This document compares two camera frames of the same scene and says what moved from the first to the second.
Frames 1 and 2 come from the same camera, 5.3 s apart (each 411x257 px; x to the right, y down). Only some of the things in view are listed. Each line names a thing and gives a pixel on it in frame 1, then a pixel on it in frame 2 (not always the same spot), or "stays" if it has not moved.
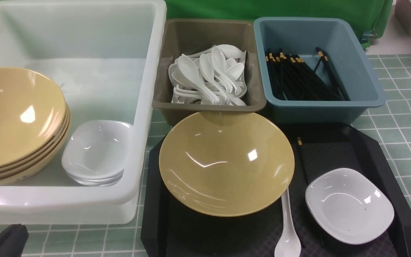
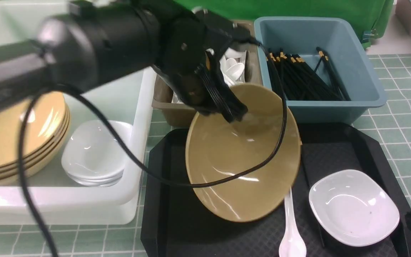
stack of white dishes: (94, 153) stays
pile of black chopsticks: (291, 78) stays
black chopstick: (300, 144) -> (309, 187)
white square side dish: (349, 206) stays
